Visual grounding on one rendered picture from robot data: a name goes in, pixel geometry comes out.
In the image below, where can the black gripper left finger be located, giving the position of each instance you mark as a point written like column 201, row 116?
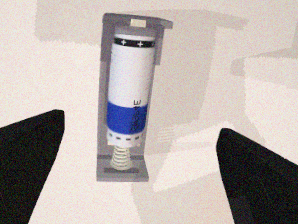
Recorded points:
column 28, row 149

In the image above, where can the white and blue battery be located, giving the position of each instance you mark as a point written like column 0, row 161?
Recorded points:
column 130, row 75

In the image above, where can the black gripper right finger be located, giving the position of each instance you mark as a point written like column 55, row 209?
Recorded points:
column 261, row 186

